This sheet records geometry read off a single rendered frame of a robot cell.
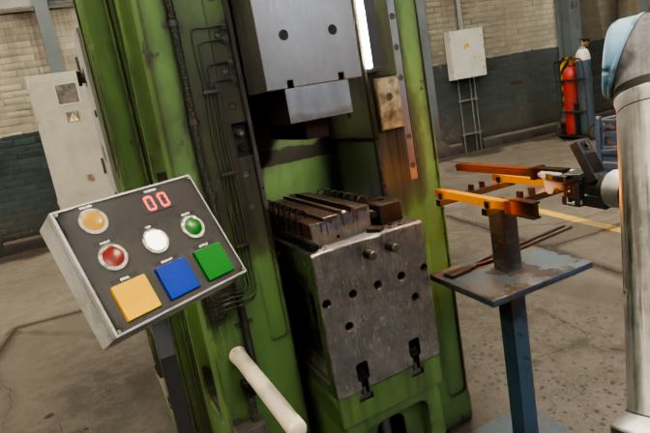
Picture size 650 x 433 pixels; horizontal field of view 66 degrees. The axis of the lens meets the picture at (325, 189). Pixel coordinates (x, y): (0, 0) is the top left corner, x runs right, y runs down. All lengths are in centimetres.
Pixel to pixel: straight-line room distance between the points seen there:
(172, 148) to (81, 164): 529
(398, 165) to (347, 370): 68
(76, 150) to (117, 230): 559
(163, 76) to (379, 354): 100
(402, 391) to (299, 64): 103
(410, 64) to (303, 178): 58
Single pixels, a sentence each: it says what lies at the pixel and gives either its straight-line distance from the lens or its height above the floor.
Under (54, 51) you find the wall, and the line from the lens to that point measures 742.
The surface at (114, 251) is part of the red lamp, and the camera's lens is 111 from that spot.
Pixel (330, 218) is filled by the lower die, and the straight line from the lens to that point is 146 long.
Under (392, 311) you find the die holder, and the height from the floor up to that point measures 67.
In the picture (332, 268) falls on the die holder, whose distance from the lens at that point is 142.
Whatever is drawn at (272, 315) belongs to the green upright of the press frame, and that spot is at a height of 70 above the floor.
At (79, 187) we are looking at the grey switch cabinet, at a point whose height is 73.
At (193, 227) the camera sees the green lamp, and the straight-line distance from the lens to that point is 120.
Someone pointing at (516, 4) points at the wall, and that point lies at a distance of 937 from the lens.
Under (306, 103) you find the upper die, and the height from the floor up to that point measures 132.
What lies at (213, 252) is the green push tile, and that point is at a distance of 119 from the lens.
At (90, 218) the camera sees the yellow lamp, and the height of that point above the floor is 117.
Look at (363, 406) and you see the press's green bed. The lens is 164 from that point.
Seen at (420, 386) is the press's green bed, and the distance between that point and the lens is 174.
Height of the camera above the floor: 133
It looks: 11 degrees down
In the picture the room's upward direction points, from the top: 10 degrees counter-clockwise
